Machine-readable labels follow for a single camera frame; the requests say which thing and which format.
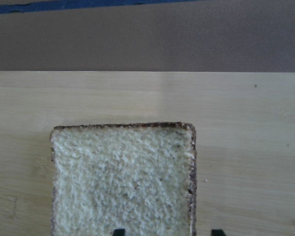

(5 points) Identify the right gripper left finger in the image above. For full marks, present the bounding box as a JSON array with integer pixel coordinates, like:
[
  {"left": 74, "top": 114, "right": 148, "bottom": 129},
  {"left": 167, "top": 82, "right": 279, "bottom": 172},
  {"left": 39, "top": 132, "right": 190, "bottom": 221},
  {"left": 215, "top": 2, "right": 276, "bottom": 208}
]
[{"left": 113, "top": 229, "right": 125, "bottom": 236}]

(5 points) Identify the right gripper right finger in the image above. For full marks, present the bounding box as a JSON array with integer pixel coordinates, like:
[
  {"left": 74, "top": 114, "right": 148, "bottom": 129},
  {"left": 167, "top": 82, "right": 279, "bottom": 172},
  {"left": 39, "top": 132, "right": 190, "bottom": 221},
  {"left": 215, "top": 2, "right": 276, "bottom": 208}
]
[{"left": 211, "top": 229, "right": 226, "bottom": 236}]

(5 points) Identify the bread slice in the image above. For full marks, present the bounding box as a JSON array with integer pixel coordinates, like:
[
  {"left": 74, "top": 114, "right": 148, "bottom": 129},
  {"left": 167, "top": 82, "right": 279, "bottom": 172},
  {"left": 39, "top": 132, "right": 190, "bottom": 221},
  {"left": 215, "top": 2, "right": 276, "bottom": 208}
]
[{"left": 50, "top": 122, "right": 197, "bottom": 236}]

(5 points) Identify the wooden cutting board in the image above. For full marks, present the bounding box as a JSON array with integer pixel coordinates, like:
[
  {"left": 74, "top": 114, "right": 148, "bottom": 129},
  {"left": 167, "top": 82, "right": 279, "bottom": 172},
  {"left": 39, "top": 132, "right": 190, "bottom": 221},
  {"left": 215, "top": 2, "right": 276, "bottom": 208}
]
[{"left": 0, "top": 71, "right": 295, "bottom": 236}]

